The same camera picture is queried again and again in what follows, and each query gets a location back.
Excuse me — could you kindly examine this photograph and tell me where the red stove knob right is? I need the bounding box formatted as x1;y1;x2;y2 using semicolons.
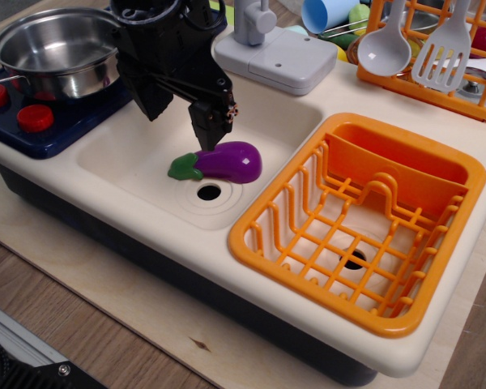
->
16;105;54;133

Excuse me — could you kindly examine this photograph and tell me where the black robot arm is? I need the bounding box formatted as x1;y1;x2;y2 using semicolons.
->
110;0;237;151

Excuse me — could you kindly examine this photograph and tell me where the black metal mount bracket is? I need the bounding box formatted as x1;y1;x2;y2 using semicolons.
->
0;345;105;389

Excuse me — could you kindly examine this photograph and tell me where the light blue plastic cup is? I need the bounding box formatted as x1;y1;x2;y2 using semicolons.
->
301;0;360;34

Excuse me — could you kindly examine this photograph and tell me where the grey toy faucet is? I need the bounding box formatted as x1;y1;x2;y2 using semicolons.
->
214;1;338;96

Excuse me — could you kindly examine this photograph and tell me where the purple toy eggplant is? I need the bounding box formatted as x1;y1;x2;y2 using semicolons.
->
168;141;262;184

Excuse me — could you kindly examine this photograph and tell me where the grey toy slotted spatula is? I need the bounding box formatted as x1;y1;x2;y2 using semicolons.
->
411;0;471;93

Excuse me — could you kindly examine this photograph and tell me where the light plywood base board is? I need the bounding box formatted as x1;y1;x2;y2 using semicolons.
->
0;0;486;389

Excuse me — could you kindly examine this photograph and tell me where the orange utensil rack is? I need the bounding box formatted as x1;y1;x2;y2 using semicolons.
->
357;0;486;122

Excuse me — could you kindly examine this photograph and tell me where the navy blue toy stove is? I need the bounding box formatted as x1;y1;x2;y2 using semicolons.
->
0;7;228;160

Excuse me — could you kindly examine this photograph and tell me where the stainless steel pan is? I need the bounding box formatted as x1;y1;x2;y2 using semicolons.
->
0;7;119;100

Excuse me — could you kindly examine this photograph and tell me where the green toy vegetable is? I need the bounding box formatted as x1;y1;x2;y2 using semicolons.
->
318;33;359;50

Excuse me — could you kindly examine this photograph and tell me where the grey toy ladle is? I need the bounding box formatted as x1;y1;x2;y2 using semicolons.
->
357;0;411;77

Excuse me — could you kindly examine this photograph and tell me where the orange dish drainer basket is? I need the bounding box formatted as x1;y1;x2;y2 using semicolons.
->
228;113;486;338

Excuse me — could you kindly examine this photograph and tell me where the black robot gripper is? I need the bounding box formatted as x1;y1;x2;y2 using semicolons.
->
112;11;237;151

